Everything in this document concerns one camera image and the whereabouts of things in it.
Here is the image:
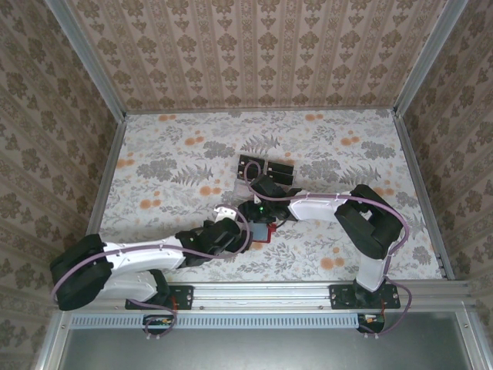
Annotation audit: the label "aluminium mounting rail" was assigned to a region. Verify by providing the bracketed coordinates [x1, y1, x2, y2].
[57, 281, 475, 309]

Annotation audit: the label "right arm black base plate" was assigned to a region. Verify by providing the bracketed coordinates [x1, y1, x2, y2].
[329, 284, 401, 311]

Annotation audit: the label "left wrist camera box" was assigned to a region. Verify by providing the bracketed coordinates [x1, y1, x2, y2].
[213, 205, 239, 224]

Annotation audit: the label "red card holder wallet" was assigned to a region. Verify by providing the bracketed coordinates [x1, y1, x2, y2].
[248, 221, 279, 244]

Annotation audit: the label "aluminium table edge rail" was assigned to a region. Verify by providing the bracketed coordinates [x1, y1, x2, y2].
[392, 109, 456, 281]
[87, 115, 127, 236]
[125, 106, 397, 116]

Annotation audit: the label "aluminium frame post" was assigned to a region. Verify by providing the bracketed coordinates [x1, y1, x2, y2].
[45, 0, 128, 119]
[392, 0, 470, 116]

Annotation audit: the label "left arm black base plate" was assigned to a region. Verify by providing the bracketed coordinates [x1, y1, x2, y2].
[125, 284, 194, 311]

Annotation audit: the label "black credit card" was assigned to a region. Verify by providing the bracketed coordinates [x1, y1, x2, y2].
[267, 160, 297, 174]
[238, 153, 267, 170]
[268, 171, 296, 186]
[237, 166, 267, 183]

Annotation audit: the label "slotted grey cable duct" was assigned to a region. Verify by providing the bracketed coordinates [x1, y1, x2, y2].
[71, 312, 363, 329]

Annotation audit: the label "grey metal panel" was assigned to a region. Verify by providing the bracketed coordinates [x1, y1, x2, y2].
[36, 308, 486, 370]

